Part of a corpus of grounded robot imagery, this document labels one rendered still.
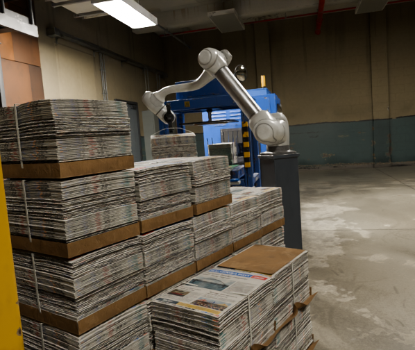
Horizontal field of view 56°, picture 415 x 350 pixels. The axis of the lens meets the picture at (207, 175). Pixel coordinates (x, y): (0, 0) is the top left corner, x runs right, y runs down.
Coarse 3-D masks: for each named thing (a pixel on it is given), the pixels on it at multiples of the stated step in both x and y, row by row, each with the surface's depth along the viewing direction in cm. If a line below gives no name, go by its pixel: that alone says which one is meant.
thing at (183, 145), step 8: (152, 136) 254; (160, 136) 250; (168, 136) 247; (176, 136) 245; (184, 136) 245; (192, 136) 246; (152, 144) 244; (160, 144) 245; (168, 144) 246; (176, 144) 246; (184, 144) 246; (192, 144) 247; (152, 152) 244; (160, 152) 245; (168, 152) 246; (176, 152) 247; (184, 152) 247; (192, 152) 248
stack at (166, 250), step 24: (240, 192) 219; (264, 192) 212; (216, 216) 172; (240, 216) 188; (264, 216) 211; (144, 240) 135; (168, 240) 146; (192, 240) 157; (216, 240) 172; (264, 240) 211; (144, 264) 136; (168, 264) 146; (216, 264) 173; (168, 288) 147
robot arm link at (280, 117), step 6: (276, 114) 257; (282, 114) 260; (282, 120) 256; (288, 126) 260; (288, 132) 260; (282, 138) 253; (288, 138) 260; (276, 144) 258; (282, 144) 258; (288, 144) 260
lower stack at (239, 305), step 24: (288, 264) 164; (192, 288) 145; (216, 288) 143; (240, 288) 142; (264, 288) 145; (288, 288) 164; (168, 312) 133; (192, 312) 126; (216, 312) 123; (240, 312) 131; (264, 312) 146; (288, 312) 164; (168, 336) 134; (192, 336) 128; (216, 336) 122; (240, 336) 130; (264, 336) 145; (288, 336) 163
